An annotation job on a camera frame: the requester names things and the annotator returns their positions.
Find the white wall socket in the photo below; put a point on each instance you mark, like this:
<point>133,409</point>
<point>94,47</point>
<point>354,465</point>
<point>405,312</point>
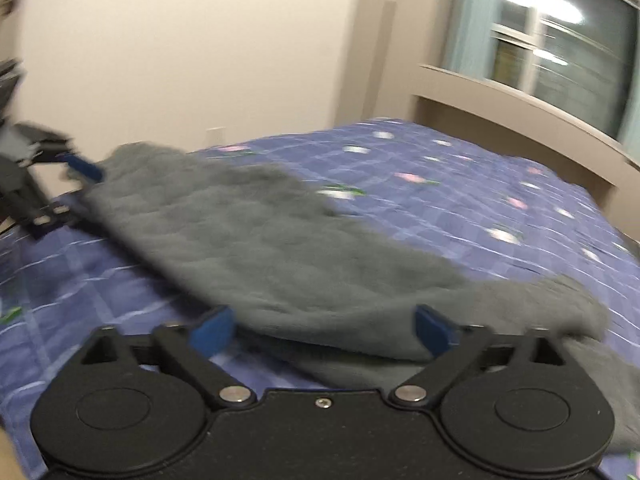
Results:
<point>215,136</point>

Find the window with white frame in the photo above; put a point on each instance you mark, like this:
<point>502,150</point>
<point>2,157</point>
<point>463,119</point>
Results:
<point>576,55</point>

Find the beige window shelf cabinet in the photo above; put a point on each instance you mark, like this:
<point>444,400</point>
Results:
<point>506,121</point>

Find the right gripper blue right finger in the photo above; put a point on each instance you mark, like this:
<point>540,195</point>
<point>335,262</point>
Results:
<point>455,349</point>

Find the left light blue curtain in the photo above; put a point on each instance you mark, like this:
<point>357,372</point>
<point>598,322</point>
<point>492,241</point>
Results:
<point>469,48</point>

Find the right light blue curtain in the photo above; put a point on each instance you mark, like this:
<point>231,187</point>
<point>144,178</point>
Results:
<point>629,135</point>

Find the beige left wardrobe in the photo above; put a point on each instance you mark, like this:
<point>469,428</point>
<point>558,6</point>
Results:
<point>389,42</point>

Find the blue plaid floral quilt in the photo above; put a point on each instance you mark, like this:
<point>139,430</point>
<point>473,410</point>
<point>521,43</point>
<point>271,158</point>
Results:
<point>500,217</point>

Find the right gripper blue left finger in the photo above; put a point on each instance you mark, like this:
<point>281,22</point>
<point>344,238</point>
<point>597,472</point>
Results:
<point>183,352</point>

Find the grey fleece pants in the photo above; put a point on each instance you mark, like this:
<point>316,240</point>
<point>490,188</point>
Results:
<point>321,290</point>

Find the light blue curtain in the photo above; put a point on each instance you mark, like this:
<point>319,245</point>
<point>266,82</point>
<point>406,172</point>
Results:
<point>469,48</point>
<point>629,135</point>

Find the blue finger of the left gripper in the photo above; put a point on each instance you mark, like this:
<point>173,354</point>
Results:
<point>49,219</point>
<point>82,166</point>

